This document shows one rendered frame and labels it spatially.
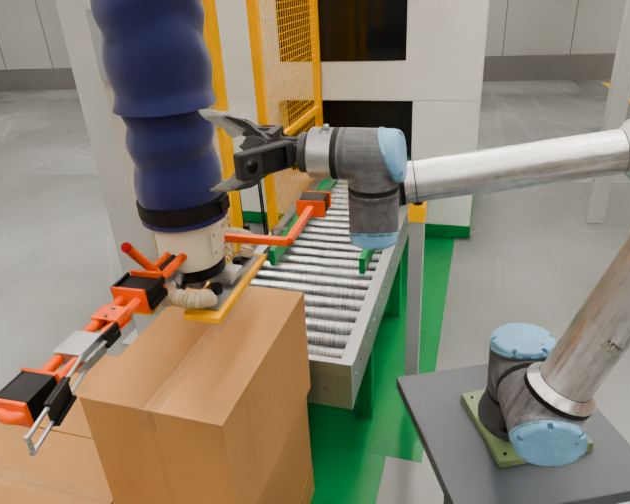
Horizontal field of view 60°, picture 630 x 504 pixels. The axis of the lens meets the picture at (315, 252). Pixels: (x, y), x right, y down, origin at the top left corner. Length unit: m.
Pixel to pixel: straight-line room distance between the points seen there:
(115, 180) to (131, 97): 1.65
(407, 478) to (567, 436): 1.25
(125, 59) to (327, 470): 1.80
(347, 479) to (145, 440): 1.13
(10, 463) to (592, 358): 1.69
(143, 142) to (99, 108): 1.52
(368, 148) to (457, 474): 0.88
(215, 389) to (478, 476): 0.68
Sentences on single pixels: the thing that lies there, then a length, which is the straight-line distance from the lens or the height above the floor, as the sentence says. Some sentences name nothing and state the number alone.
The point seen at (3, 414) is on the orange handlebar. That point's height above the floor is 1.25.
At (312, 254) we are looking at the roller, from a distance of 2.87.
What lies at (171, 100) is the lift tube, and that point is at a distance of 1.25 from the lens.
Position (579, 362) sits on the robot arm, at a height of 1.15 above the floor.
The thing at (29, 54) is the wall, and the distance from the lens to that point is 13.13.
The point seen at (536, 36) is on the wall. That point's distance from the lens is 10.57.
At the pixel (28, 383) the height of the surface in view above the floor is 1.26.
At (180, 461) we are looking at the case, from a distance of 1.49.
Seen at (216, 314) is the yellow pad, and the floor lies 1.13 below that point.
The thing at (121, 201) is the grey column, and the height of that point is 0.88.
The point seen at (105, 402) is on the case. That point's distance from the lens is 1.48.
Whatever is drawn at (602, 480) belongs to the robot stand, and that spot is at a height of 0.75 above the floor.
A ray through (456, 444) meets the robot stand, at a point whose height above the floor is 0.75.
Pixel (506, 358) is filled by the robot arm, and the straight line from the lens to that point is 1.38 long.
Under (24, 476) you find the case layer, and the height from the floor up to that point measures 0.54.
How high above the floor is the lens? 1.86
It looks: 27 degrees down
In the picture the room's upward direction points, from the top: 3 degrees counter-clockwise
